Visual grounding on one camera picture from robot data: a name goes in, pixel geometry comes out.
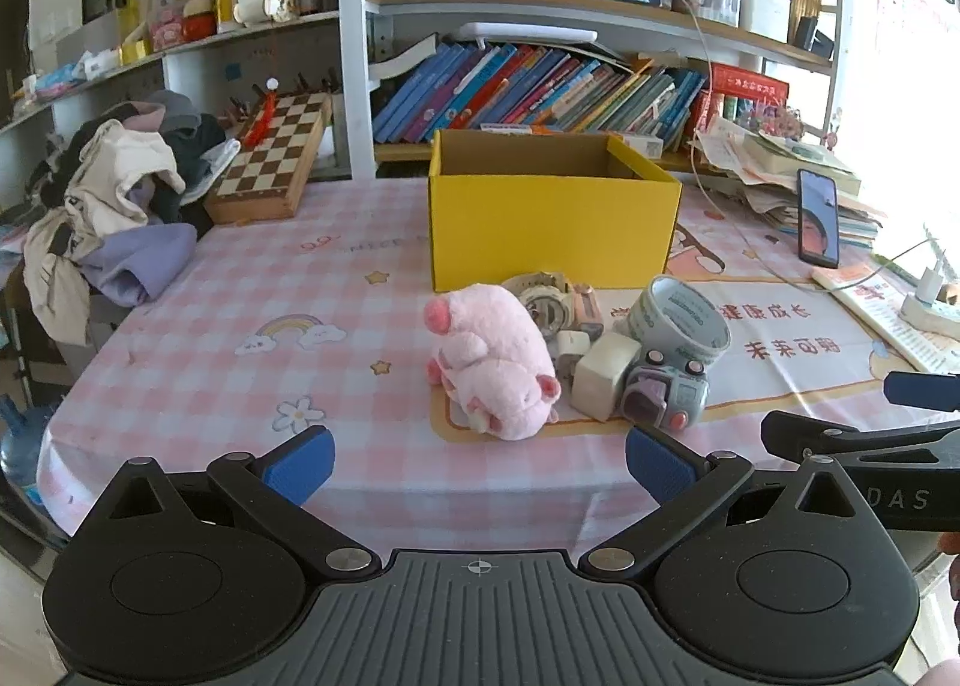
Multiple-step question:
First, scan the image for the white power strip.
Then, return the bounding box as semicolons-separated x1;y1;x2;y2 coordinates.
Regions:
900;292;960;340

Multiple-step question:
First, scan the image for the blue water jug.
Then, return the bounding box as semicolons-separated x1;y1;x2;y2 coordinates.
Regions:
0;393;61;492

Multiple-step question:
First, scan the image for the white bookshelf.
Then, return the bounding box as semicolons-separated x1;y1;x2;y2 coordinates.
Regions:
0;0;848;184

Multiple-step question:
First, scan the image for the person's right hand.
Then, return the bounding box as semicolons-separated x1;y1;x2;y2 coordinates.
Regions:
939;532;960;601

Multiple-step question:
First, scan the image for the red mushroom jar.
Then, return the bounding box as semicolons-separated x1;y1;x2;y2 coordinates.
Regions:
182;0;218;43

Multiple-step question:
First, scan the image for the pink checkered tablecloth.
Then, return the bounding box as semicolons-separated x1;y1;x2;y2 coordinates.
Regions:
37;176;960;559

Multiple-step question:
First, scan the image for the black box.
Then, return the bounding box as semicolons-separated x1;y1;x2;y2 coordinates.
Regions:
793;16;835;59

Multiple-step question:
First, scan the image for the small pink utility knife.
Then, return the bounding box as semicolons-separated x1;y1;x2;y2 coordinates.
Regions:
570;284;605;342

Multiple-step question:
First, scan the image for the wooden chessboard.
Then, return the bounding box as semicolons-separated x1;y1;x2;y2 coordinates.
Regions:
204;92;333;223

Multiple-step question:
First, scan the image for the white cable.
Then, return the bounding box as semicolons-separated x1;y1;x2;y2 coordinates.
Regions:
670;0;931;286

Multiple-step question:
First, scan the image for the large white power adapter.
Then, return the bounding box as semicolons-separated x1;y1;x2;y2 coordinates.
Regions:
571;332;642;421

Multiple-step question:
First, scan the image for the row of leaning books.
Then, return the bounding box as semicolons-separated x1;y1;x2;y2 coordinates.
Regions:
371;41;710;147

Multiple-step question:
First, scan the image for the yellow cardboard box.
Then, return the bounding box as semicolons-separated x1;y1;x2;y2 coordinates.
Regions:
427;128;683;293

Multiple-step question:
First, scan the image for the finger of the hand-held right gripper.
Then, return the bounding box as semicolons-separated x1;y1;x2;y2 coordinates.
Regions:
761;411;960;466
885;371;960;409

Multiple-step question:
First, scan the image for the wall poster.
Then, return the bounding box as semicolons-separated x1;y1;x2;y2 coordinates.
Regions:
876;0;960;94

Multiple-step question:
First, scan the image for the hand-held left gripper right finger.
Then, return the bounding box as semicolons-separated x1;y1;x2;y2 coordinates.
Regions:
577;423;865;582

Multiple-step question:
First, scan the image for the red tassel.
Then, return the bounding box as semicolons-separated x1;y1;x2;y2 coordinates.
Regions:
241;78;280;148

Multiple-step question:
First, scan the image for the pink flower decoration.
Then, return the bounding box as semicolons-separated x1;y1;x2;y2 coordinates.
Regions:
757;104;807;139

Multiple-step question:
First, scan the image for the stack of papers and books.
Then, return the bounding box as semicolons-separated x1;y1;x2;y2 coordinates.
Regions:
690;116;886;248

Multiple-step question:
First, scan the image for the white storage container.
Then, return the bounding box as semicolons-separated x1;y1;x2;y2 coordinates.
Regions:
739;0;792;43

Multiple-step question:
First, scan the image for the white plug charger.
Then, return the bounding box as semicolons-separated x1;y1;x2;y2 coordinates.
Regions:
911;262;950;304

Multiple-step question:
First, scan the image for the pink plush pig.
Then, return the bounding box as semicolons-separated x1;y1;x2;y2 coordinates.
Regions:
424;283;563;441

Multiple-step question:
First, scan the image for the grey tape roll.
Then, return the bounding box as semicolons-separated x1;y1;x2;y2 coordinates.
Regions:
626;275;731;368

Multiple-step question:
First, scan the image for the white wrist watch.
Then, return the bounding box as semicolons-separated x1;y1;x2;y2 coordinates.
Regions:
501;271;578;342

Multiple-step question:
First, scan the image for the small yellow box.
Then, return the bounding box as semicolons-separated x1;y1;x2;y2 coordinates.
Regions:
118;3;155;64

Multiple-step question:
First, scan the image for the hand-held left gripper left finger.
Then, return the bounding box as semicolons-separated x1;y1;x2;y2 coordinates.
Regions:
96;425;383;582

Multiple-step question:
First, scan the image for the white orange booklet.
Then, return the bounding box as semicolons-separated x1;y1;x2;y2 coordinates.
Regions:
811;264;960;373

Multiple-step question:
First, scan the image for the pile of clothes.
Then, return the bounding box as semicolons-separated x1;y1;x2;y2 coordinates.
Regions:
22;93;241;349

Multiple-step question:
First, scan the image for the tissue pack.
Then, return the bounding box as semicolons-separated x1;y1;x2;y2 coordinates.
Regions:
34;67;87;100

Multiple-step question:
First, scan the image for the black smartphone on stand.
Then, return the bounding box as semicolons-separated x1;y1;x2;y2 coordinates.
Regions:
796;168;841;268

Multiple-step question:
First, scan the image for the purple grey toy camera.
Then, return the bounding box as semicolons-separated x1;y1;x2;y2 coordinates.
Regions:
621;350;711;432

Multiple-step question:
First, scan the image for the small white charger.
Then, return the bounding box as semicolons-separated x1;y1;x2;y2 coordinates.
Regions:
551;329;593;379

